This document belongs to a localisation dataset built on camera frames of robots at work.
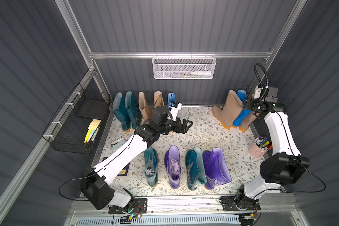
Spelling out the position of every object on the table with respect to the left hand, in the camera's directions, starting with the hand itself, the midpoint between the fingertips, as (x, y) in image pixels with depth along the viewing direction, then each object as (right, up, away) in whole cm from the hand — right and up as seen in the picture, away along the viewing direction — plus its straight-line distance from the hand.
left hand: (189, 123), depth 70 cm
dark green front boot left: (-18, -18, -8) cm, 27 cm away
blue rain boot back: (+40, +6, +23) cm, 46 cm away
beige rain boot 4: (+42, +1, +25) cm, 49 cm away
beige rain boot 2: (-18, +14, +24) cm, 33 cm away
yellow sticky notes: (-50, -2, +3) cm, 50 cm away
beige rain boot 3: (+28, +7, +18) cm, 34 cm away
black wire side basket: (-61, -4, 0) cm, 61 cm away
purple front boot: (-8, -21, +3) cm, 23 cm away
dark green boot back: (-33, +5, +22) cm, 41 cm away
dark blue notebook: (-37, -30, +14) cm, 50 cm away
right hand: (+38, +12, +10) cm, 41 cm away
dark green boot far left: (-40, +7, +14) cm, 44 cm away
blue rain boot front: (-8, +16, +22) cm, 29 cm away
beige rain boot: (-29, +12, +30) cm, 44 cm away
